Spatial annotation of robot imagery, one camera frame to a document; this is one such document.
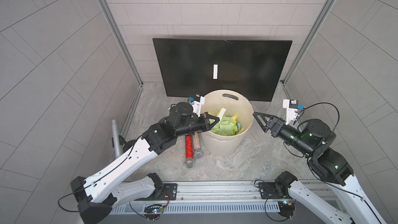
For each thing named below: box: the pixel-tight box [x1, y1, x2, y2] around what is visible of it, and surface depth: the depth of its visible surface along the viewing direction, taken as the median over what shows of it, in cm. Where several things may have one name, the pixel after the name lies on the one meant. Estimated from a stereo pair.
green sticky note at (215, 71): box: [212, 64, 219, 80], surface depth 74 cm
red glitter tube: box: [184, 134, 195, 168], surface depth 82 cm
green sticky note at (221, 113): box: [216, 107, 227, 123], surface depth 64 cm
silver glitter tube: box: [192, 132, 203, 160], surface depth 83 cm
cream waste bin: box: [201, 89, 255, 157], surface depth 80 cm
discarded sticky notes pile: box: [209, 114, 245, 137], surface depth 84 cm
